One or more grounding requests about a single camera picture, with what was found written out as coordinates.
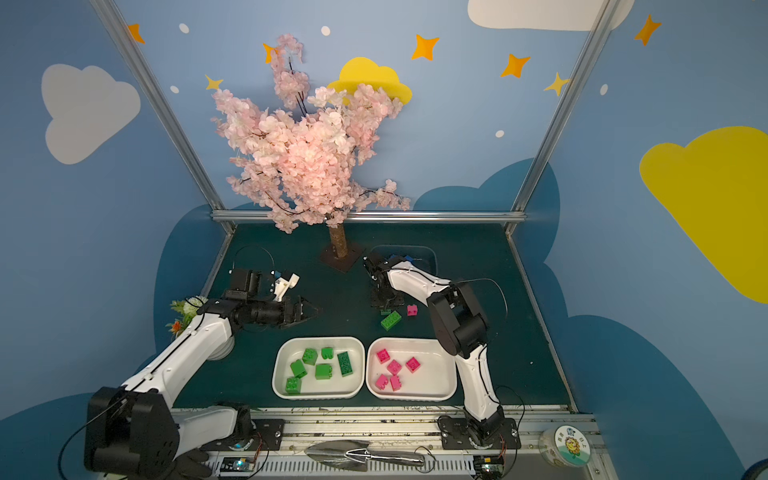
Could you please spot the right white tray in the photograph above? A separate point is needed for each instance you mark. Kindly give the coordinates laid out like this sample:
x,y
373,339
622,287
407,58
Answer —
x,y
434,381

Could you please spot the white tray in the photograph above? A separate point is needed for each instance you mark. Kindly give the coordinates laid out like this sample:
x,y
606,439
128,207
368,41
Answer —
x,y
434,381
338,387

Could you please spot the long light green lego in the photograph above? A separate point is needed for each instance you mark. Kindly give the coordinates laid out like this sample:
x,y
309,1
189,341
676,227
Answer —
x,y
390,320

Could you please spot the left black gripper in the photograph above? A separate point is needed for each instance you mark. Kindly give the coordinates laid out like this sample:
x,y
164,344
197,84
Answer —
x,y
289,311

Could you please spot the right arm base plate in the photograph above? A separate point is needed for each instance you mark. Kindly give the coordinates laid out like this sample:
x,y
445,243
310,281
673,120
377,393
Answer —
x,y
464,434

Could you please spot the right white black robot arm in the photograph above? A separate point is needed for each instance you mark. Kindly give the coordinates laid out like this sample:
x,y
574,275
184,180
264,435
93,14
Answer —
x,y
460,326

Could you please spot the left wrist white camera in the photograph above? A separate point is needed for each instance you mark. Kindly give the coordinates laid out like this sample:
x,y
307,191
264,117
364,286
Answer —
x,y
282,284

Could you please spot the long dark green lego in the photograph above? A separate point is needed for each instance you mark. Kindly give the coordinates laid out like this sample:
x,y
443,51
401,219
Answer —
x,y
345,363

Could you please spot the left white tray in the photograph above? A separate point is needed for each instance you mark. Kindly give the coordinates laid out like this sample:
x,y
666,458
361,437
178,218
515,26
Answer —
x,y
338,387

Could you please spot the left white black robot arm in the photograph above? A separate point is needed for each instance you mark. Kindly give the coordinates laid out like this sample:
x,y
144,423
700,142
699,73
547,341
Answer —
x,y
132,431

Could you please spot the black work glove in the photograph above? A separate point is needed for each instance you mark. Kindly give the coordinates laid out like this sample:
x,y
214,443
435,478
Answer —
x,y
191,465

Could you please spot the potted green plant white pot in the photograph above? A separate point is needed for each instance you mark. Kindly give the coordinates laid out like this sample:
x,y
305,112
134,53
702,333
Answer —
x,y
186,311

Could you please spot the silver metal trowel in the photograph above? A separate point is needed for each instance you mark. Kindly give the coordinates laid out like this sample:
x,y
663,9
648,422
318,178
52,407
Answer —
x,y
354,455

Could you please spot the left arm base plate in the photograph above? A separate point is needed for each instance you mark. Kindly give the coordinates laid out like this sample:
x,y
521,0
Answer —
x,y
267,434

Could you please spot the green lego brick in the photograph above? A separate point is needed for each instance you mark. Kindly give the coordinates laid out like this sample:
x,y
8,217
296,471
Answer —
x,y
310,356
298,369
293,386
323,371

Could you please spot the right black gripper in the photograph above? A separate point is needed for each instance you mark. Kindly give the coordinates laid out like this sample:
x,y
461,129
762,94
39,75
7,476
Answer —
x,y
382,294

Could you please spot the round sticker tape roll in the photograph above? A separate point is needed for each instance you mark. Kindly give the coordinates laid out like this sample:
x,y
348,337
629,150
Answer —
x,y
565,446

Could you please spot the pink blossom artificial tree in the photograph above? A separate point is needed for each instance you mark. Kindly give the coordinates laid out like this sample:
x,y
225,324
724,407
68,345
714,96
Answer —
x,y
297,161

